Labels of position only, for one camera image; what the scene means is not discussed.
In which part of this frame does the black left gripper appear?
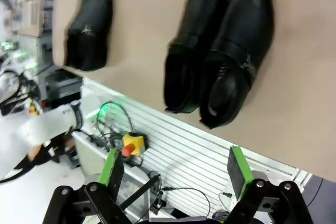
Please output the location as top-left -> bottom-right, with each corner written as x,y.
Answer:
39,129 -> 127,224

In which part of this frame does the green-padded black right gripper finger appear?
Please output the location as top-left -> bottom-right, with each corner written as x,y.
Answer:
225,145 -> 314,224

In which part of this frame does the black leather emblem dress shoe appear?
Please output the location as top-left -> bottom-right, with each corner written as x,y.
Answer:
64,0 -> 114,72
198,0 -> 275,130

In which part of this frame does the black leather strap dress shoe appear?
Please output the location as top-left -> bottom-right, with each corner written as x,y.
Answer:
163,0 -> 229,114

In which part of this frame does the white metal control box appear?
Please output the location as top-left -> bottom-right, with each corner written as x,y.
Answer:
71,131 -> 152,221

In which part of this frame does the yellow emergency stop button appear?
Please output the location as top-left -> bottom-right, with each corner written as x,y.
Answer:
121,133 -> 145,157

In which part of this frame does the cardboard box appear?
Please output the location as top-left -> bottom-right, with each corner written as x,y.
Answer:
16,0 -> 57,38

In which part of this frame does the thin black cable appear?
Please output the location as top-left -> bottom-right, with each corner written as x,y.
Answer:
157,186 -> 211,210

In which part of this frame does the black looped cable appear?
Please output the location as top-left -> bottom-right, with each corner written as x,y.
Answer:
97,101 -> 135,141

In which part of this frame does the black cable bundle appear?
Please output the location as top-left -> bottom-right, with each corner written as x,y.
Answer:
0,69 -> 31,116

